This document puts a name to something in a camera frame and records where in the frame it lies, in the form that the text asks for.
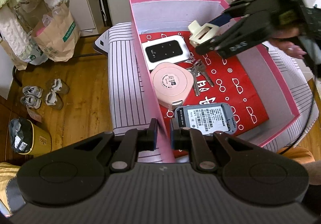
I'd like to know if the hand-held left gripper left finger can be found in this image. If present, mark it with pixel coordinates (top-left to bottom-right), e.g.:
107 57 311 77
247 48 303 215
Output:
74 118 159 173

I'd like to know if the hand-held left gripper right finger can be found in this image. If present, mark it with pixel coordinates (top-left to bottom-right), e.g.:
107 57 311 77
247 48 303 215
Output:
170 119 254 172

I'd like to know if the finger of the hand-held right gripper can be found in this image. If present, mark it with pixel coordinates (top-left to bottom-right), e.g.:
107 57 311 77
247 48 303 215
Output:
208 0 276 26
195 10 299 59

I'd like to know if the cream hair claw clip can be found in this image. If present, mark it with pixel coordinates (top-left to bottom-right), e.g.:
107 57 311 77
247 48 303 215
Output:
188 20 220 47

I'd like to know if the grey-blue labelled pocket router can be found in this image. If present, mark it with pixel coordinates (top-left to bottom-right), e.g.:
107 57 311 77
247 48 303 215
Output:
174 103 238 136

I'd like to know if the bunch of silver keys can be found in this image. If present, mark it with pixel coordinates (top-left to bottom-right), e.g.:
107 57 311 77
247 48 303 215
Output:
187 59 215 96

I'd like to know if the pink cardboard box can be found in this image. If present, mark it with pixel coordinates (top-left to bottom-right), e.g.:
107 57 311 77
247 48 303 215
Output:
129 0 301 163

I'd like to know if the pink rounded case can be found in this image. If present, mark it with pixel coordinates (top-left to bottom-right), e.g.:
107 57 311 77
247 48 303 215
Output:
150 62 194 110

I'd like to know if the white pocket wifi router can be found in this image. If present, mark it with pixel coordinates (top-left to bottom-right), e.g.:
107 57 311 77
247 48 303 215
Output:
142 35 190 71

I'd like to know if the person's right hand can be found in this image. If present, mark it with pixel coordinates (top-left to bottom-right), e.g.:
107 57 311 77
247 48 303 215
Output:
269 36 308 59

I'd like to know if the striped white tablecloth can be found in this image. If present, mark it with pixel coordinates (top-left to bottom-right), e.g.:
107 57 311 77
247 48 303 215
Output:
94 22 321 162

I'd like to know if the brown fur-lined slipper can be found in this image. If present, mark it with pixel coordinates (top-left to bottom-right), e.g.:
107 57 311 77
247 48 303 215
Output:
45 92 64 110
46 78 70 95

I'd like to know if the yellow trash bin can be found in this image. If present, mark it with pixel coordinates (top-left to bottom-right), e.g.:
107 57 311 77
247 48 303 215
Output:
9 117 53 156

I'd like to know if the brown paper bag green label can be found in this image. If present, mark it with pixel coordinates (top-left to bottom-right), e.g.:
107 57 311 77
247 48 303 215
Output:
31 3 81 62

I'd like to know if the white plastic bag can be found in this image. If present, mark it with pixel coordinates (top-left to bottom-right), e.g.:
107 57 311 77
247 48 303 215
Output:
24 36 48 65

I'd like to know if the black clothes rack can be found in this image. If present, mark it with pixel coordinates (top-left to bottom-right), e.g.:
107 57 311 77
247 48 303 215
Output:
11 63 23 86

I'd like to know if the yellow striped blanket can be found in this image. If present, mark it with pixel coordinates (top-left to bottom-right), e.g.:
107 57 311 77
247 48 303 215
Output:
0 161 20 214

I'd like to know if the grey white-trimmed cushion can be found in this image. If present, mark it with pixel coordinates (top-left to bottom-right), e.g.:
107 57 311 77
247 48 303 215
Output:
0 179 23 214

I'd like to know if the plain brown paper bag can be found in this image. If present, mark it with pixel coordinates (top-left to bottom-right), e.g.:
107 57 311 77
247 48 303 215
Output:
0 37 28 71

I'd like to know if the black cable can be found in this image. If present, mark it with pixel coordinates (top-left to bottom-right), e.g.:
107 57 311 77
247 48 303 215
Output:
277 71 315 155

